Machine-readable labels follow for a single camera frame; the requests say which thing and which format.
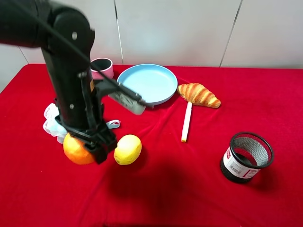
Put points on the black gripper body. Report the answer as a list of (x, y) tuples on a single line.
[(96, 136)]

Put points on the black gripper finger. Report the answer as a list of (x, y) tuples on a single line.
[(101, 151)]

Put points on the orange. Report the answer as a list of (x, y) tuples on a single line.
[(75, 151)]

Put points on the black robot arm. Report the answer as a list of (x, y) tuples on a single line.
[(65, 38)]

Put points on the yellow lemon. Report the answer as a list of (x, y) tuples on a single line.
[(128, 149)]

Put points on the light blue bath loofah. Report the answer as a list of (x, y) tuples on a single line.
[(51, 126)]

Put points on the light blue plate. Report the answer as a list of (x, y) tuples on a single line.
[(154, 83)]

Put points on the white and yellow pen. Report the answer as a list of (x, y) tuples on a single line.
[(186, 122)]

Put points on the croissant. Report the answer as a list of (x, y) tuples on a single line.
[(197, 94)]

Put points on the red velvet tablecloth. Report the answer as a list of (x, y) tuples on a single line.
[(171, 183)]

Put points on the black mesh pen holder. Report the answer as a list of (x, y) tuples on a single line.
[(246, 155)]

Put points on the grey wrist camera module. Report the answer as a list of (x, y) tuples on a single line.
[(128, 103)]

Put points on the pink saucepan with handle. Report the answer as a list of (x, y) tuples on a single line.
[(106, 67)]

